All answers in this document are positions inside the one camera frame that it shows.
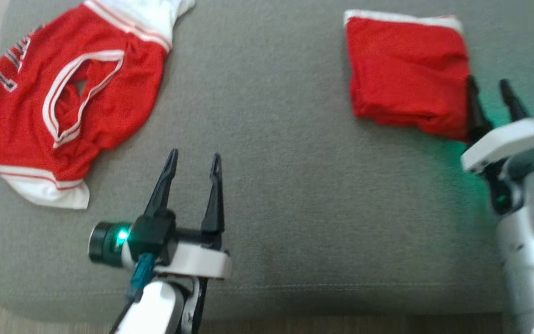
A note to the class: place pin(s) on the white and grey right gripper body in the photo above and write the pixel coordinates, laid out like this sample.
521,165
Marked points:
508,146

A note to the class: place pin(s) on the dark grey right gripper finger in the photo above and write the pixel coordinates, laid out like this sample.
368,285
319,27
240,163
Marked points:
478,116
515,104

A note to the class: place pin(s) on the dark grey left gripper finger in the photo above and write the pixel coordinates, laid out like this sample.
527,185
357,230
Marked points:
214,199
162,185

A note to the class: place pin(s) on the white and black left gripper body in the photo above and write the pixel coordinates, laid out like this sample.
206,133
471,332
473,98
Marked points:
197,262

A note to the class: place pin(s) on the red basketball shorts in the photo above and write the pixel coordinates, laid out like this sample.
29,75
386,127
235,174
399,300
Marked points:
406,74

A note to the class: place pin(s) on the red and white basketball jersey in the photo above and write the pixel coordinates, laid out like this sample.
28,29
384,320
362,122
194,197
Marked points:
26,139

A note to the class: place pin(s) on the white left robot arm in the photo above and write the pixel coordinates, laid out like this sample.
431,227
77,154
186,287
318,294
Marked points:
149,311

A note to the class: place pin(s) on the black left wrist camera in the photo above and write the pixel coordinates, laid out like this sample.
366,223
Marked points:
109,243

